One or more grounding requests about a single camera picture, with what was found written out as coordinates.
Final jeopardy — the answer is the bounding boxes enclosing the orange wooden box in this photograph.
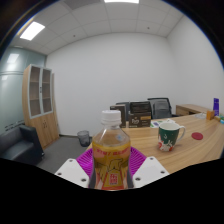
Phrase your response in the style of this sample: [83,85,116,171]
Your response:
[205,110,216,121]

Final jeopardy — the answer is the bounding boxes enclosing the black mesh-backed office chair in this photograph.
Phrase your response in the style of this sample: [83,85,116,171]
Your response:
[147,97,174,120]

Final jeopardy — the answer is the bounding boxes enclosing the tall purple box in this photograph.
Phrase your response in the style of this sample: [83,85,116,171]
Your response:
[213,97,220,117]

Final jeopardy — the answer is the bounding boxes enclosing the wooden side desk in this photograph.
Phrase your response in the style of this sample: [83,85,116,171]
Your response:
[175,103,211,117]

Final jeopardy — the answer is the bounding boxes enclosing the yellow-labelled drink bottle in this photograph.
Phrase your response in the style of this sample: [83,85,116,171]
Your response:
[88,109,132,191]

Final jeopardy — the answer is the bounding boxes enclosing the flat round red coaster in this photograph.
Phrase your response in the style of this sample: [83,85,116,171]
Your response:
[191,131,204,141]

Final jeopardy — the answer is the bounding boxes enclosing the square ceiling light panel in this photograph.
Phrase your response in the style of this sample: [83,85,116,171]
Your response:
[19,21,46,42]
[103,0,140,4]

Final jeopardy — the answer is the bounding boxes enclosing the brown and black cardboard box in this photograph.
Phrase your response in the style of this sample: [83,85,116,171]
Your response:
[128,112,153,129]

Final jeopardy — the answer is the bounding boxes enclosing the black leather sofa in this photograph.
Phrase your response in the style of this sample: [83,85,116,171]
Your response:
[0,124,45,164]

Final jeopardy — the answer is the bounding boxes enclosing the dark plain-backed office chair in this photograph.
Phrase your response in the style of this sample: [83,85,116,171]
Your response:
[115,101,131,108]

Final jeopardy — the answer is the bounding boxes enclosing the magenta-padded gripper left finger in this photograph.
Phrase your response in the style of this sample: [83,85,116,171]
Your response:
[54,147,98,189]

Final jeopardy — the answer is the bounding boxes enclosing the green and white mug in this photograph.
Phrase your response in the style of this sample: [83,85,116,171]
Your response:
[157,121,186,152]

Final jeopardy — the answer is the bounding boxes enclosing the white printed paper sheet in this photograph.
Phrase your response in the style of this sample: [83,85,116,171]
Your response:
[149,118,176,130]

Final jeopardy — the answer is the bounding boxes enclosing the small dark cardboard box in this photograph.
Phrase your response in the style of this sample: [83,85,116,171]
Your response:
[109,103,128,129]

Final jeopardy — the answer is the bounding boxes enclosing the flat dark cardboard box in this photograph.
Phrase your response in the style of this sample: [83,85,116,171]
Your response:
[129,101,152,115]

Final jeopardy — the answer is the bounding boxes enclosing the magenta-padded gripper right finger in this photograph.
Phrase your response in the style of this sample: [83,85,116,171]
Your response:
[128,146,170,189]

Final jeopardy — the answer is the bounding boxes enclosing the wooden glass-door cabinet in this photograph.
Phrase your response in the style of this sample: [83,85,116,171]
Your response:
[22,63,60,149]

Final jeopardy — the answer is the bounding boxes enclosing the grey mesh waste bin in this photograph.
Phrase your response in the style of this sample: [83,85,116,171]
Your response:
[76,130,92,148]

